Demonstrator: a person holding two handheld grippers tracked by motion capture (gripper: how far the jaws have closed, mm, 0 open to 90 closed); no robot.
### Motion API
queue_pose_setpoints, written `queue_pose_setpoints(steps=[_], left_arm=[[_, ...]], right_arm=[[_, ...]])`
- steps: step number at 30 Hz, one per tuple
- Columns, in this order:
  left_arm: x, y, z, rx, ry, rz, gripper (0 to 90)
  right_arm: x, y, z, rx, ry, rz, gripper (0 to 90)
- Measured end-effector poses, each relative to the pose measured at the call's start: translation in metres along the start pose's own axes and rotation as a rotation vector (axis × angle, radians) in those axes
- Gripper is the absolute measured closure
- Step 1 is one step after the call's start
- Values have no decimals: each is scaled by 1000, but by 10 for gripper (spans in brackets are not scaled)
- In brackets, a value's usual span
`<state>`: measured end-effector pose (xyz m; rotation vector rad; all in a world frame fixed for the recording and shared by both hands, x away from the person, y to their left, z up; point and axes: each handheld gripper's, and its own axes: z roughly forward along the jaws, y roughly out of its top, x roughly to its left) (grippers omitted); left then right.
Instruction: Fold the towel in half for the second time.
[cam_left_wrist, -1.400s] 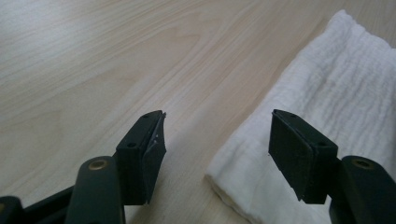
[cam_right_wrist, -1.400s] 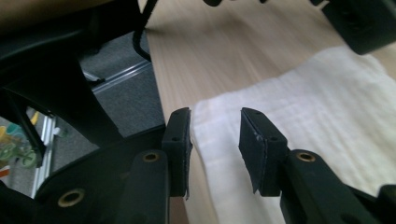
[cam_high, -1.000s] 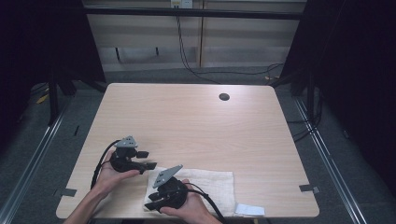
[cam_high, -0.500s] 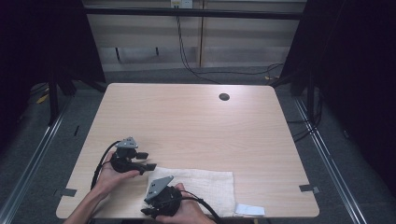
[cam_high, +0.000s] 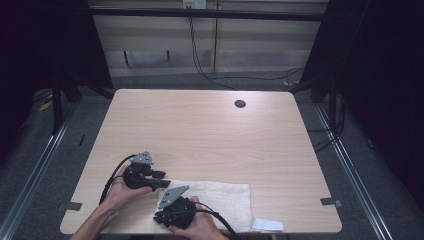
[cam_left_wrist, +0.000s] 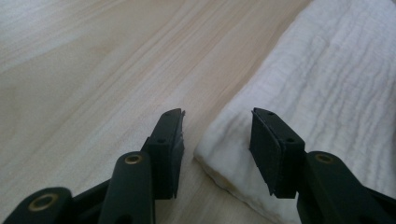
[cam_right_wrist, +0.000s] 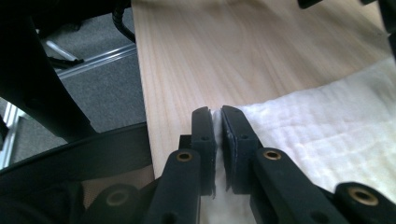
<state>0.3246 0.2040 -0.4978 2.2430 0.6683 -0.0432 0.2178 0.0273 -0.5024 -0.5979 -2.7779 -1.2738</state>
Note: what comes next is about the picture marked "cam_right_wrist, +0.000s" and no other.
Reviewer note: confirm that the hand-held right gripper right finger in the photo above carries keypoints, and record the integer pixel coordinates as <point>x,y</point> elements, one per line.
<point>236,149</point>

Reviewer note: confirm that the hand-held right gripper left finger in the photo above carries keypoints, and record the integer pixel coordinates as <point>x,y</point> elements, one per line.
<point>203,146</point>

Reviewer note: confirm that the cream towel with label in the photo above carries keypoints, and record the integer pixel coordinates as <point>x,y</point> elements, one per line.
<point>311,130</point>

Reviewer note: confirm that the black curved band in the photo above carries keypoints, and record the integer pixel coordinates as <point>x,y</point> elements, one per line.
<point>93,152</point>

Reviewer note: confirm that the grey metal tube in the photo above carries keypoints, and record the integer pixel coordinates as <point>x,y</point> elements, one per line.
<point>62,51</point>

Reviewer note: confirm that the large dark slanted shape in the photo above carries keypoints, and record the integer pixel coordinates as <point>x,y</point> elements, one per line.
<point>34,77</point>

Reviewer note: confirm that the metal floor rail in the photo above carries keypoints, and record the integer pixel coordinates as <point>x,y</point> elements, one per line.
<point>99,59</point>

